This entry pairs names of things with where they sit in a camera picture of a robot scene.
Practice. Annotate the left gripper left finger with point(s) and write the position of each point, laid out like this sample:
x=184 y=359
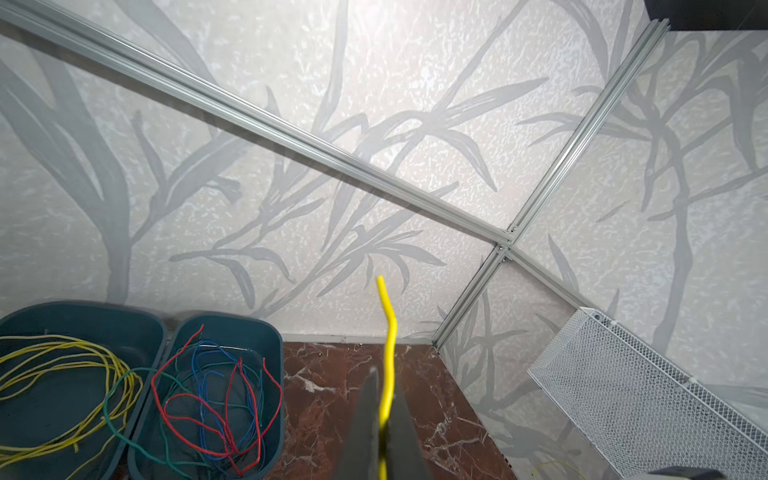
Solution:
x=360 y=449

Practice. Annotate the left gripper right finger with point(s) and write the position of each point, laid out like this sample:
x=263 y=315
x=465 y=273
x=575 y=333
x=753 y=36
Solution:
x=404 y=458

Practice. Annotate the teal bin with red cables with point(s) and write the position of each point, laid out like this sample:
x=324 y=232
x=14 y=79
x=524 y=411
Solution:
x=216 y=403

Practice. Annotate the teal bin with yellow cables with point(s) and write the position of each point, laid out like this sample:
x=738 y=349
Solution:
x=74 y=378

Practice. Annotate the white wire mesh basket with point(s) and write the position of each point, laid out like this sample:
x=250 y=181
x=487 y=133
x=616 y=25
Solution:
x=639 y=410

